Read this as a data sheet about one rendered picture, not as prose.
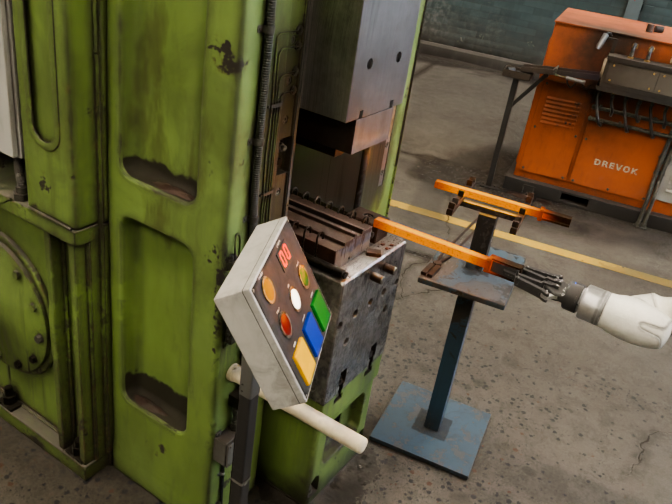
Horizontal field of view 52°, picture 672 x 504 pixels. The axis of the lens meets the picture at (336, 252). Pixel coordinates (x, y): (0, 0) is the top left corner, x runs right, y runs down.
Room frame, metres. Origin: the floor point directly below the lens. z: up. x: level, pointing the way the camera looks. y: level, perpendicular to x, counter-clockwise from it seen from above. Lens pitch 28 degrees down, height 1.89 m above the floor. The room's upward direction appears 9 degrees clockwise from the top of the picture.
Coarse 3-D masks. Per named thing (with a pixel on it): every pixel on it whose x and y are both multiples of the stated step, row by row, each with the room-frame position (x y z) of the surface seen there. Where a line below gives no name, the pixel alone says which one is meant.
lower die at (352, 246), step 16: (288, 208) 1.91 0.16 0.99; (320, 208) 1.95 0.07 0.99; (304, 224) 1.83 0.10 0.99; (320, 224) 1.84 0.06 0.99; (352, 224) 1.86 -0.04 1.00; (320, 240) 1.76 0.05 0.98; (336, 240) 1.76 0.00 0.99; (352, 240) 1.78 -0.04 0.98; (368, 240) 1.87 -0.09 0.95; (320, 256) 1.73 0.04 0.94; (336, 256) 1.71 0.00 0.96; (352, 256) 1.80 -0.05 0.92
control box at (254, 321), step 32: (288, 224) 1.42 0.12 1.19; (256, 256) 1.24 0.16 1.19; (288, 256) 1.33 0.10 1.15; (224, 288) 1.14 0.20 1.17; (256, 288) 1.12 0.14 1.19; (288, 288) 1.26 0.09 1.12; (224, 320) 1.10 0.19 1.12; (256, 320) 1.09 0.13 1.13; (256, 352) 1.09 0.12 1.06; (288, 352) 1.12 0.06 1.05; (320, 352) 1.26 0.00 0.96; (288, 384) 1.09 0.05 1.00
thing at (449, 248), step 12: (384, 228) 1.76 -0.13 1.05; (396, 228) 1.74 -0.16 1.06; (408, 228) 1.75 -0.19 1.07; (420, 240) 1.71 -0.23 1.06; (432, 240) 1.69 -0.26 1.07; (444, 240) 1.70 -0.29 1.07; (444, 252) 1.67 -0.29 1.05; (456, 252) 1.65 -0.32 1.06; (468, 252) 1.65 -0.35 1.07; (480, 264) 1.62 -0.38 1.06; (504, 264) 1.59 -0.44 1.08; (516, 264) 1.59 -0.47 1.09
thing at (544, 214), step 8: (440, 184) 2.21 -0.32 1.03; (448, 184) 2.21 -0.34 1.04; (456, 184) 2.22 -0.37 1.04; (456, 192) 2.19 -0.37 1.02; (472, 192) 2.17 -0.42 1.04; (480, 192) 2.18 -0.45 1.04; (480, 200) 2.16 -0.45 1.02; (488, 200) 2.15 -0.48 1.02; (496, 200) 2.14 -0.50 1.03; (504, 200) 2.14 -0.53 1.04; (512, 208) 2.12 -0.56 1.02; (528, 208) 2.11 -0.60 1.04; (536, 208) 2.12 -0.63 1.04; (544, 208) 2.11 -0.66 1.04; (536, 216) 2.10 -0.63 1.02; (544, 216) 2.10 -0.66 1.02; (552, 216) 2.09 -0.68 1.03; (560, 216) 2.07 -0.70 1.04; (568, 216) 2.08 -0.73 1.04; (560, 224) 2.07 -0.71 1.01; (568, 224) 2.07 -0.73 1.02
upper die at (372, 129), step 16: (304, 112) 1.79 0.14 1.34; (384, 112) 1.84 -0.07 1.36; (304, 128) 1.78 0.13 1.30; (320, 128) 1.76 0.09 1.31; (336, 128) 1.74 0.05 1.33; (352, 128) 1.71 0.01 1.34; (368, 128) 1.77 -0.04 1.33; (384, 128) 1.85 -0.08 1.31; (336, 144) 1.73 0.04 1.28; (352, 144) 1.71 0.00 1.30; (368, 144) 1.78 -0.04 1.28
